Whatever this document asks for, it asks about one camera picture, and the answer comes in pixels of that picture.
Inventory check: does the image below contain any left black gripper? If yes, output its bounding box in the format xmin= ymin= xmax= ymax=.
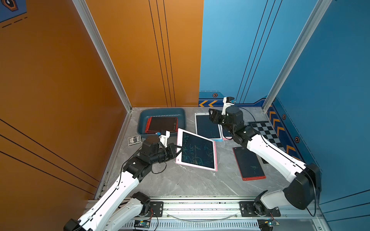
xmin=149 ymin=143 xmax=184 ymax=166

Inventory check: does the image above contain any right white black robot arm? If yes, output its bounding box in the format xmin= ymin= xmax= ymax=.
xmin=209 ymin=105 xmax=322 ymax=217

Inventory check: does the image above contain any aluminium front rail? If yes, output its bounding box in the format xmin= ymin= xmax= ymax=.
xmin=118 ymin=197 xmax=330 ymax=231

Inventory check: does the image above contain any left green circuit board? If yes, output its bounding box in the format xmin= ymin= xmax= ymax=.
xmin=133 ymin=219 xmax=151 ymax=231

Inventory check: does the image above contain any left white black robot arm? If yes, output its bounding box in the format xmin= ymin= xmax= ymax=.
xmin=64 ymin=135 xmax=183 ymax=231

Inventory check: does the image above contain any teal storage box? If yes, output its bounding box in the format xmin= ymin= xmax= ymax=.
xmin=137 ymin=108 xmax=186 ymax=138

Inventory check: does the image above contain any right aluminium corner post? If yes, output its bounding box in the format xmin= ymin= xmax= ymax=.
xmin=262 ymin=0 xmax=332 ymax=113

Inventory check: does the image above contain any black grey chessboard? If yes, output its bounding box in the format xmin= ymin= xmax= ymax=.
xmin=248 ymin=121 xmax=286 ymax=152

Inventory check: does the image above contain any red writing tablet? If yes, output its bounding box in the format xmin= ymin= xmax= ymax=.
xmin=145 ymin=117 xmax=178 ymax=134
xmin=233 ymin=147 xmax=266 ymax=181

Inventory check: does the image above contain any green circuit board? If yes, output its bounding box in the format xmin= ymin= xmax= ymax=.
xmin=257 ymin=219 xmax=280 ymax=231
xmin=133 ymin=219 xmax=151 ymax=231

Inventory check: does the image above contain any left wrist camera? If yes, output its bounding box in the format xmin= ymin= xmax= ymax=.
xmin=156 ymin=130 xmax=171 ymax=148

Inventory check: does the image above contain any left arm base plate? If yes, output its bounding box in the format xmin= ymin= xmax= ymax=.
xmin=139 ymin=201 xmax=164 ymax=218

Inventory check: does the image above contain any pink writing tablet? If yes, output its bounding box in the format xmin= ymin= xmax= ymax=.
xmin=219 ymin=125 xmax=232 ymax=140
xmin=175 ymin=129 xmax=218 ymax=171

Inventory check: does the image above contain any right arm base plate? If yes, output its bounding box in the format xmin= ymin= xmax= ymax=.
xmin=239 ymin=201 xmax=281 ymax=217

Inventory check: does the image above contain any left aluminium corner post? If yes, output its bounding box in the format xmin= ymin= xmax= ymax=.
xmin=72 ymin=0 xmax=132 ymax=113

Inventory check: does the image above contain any aluminium corner post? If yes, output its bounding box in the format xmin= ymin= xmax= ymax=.
xmin=72 ymin=0 xmax=132 ymax=113
xmin=262 ymin=0 xmax=332 ymax=113

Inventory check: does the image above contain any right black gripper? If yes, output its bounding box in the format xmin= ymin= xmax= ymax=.
xmin=209 ymin=108 xmax=236 ymax=137

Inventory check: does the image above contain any light blue writing tablet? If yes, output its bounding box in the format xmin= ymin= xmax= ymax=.
xmin=195 ymin=112 xmax=222 ymax=141

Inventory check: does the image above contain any right green circuit board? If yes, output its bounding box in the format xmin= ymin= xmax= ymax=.
xmin=257 ymin=219 xmax=280 ymax=231

